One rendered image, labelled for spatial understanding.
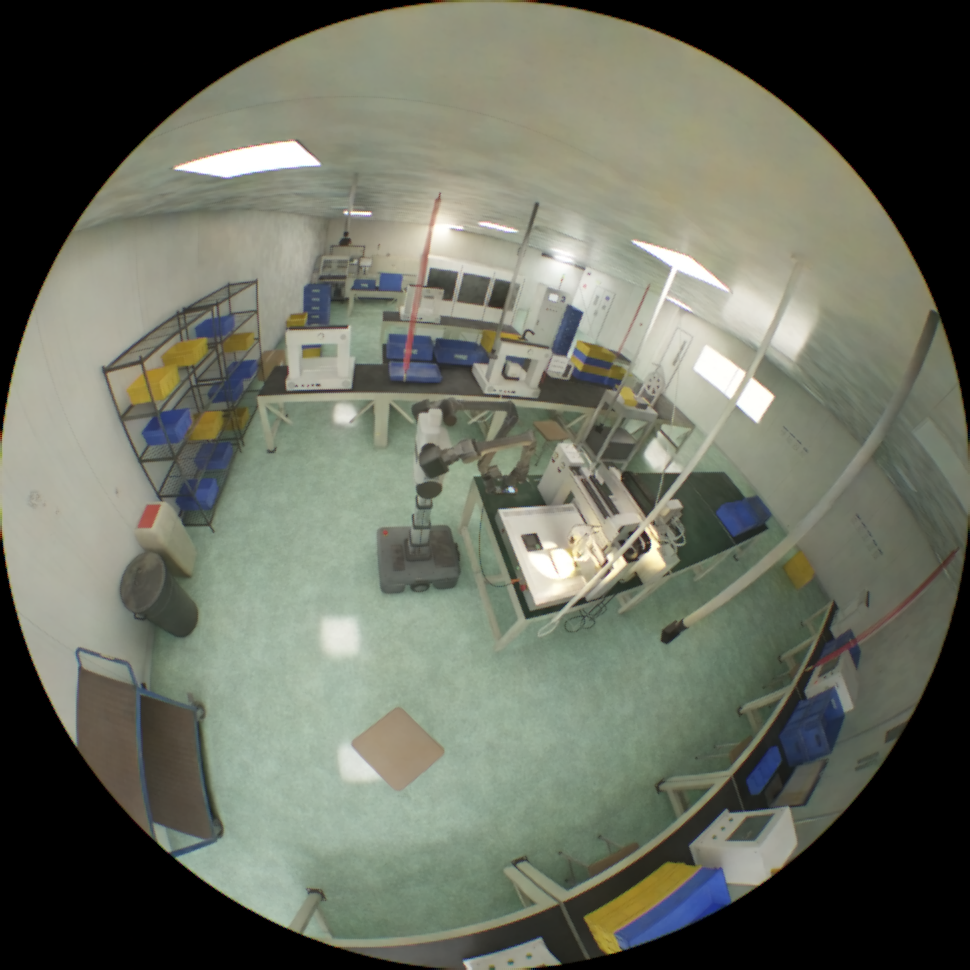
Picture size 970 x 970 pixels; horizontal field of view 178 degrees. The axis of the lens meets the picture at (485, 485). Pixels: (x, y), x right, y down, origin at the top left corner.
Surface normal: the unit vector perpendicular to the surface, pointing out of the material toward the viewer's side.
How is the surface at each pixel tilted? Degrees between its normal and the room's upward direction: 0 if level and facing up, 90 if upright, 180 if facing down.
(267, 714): 0
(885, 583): 90
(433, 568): 0
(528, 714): 0
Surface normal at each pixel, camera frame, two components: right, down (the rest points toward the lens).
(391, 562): 0.24, -0.70
